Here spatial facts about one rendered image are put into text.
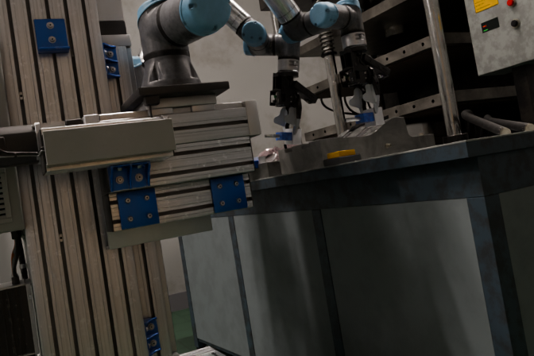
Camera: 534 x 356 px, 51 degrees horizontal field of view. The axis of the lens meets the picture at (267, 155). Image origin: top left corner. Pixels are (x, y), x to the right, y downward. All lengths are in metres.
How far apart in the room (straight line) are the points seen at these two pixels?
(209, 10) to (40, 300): 0.80
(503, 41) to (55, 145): 1.74
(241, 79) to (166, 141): 3.30
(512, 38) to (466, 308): 1.22
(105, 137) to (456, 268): 0.85
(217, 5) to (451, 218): 0.74
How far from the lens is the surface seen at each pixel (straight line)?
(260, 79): 4.57
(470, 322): 1.45
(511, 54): 2.37
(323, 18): 1.71
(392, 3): 2.76
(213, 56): 4.46
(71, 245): 1.50
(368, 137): 1.91
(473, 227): 1.37
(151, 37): 1.43
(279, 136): 1.93
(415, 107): 2.61
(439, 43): 2.43
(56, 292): 1.50
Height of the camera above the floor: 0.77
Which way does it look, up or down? 3 degrees up
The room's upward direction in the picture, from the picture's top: 9 degrees counter-clockwise
